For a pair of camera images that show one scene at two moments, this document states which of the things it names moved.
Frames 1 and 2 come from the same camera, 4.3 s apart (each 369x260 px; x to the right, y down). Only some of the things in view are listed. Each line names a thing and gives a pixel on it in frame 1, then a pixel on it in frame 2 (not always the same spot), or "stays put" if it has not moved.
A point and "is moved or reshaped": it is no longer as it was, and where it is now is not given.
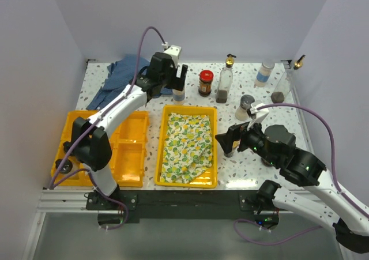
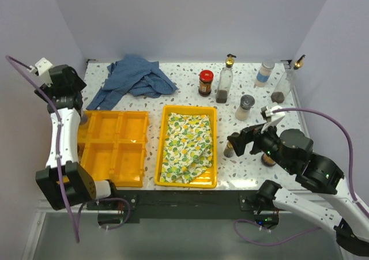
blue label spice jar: [178, 97] is moved or reshaped
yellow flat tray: [208, 178] stays put
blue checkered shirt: [118, 75] stays put
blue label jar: [264, 74] stays put
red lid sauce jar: [205, 78] stays put
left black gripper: [178, 82] → [79, 84]
